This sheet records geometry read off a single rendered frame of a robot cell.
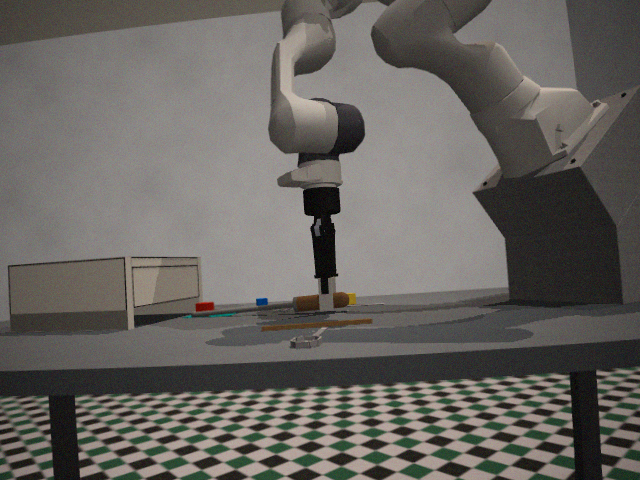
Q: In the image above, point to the long thin brown bar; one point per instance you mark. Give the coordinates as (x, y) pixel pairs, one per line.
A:
(316, 324)

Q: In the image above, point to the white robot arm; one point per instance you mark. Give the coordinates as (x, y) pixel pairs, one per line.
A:
(526, 126)

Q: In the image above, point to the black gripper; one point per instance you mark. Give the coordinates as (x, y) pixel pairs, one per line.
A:
(322, 202)

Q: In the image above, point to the steel hook with wooden handle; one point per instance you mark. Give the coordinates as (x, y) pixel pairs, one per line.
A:
(299, 304)

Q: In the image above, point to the small beige cabinet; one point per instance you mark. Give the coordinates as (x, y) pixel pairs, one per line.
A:
(100, 294)

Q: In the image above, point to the red block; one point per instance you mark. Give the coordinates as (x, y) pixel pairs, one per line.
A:
(205, 306)

